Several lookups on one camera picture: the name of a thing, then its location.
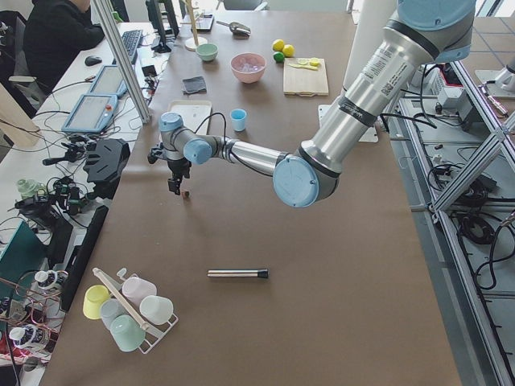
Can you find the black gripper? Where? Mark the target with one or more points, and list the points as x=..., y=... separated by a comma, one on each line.
x=177, y=167

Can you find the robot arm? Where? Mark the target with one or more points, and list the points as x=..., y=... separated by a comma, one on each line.
x=499, y=83
x=417, y=33

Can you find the small blue plastic cup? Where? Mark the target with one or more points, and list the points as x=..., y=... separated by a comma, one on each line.
x=238, y=119

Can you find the pink plastic cup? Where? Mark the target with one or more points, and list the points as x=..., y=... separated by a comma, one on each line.
x=135, y=289

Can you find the white plastic cup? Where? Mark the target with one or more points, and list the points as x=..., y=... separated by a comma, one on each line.
x=156, y=309

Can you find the pink bowl of ice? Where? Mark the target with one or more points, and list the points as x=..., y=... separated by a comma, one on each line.
x=248, y=67

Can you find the yellow plastic cup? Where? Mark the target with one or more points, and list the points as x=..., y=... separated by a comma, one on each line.
x=94, y=297

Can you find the wooden cup tree stand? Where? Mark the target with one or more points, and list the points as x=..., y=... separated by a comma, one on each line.
x=193, y=42

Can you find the grey plastic cup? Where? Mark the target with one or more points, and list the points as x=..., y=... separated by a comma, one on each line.
x=111, y=309

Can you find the green plastic cup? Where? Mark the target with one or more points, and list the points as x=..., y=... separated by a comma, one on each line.
x=127, y=333

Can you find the metal ice scoop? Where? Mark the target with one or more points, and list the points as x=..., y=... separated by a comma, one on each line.
x=236, y=28

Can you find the cream rabbit serving tray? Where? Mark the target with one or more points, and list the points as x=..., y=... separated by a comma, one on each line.
x=195, y=114

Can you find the grey folded cloth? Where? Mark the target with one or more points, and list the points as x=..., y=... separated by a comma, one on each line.
x=194, y=85

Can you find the blue teach pendant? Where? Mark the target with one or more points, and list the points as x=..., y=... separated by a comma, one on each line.
x=91, y=114
x=109, y=81

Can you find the steel muddler black tip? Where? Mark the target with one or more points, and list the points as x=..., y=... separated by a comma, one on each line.
x=241, y=273

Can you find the green ceramic bowl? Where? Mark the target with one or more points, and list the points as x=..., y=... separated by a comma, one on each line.
x=207, y=52

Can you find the black computer mouse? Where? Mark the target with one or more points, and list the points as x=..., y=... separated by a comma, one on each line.
x=92, y=60

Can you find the black keyboard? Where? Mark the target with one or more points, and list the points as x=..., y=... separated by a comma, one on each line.
x=131, y=40

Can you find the green lime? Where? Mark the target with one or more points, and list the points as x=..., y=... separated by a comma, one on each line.
x=279, y=57

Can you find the wooden cutting board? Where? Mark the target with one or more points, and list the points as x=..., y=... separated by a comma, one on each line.
x=305, y=83

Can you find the yellow lemon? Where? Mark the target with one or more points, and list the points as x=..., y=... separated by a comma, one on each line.
x=288, y=50
x=278, y=45

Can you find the yellow plastic knife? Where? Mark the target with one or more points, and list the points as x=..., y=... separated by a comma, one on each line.
x=303, y=66

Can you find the person in black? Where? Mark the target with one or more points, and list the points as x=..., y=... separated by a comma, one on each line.
x=55, y=33

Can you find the aluminium frame post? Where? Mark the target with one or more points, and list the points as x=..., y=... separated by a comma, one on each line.
x=109, y=26

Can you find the white wire cup rack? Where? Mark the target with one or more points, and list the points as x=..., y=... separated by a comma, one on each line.
x=154, y=333

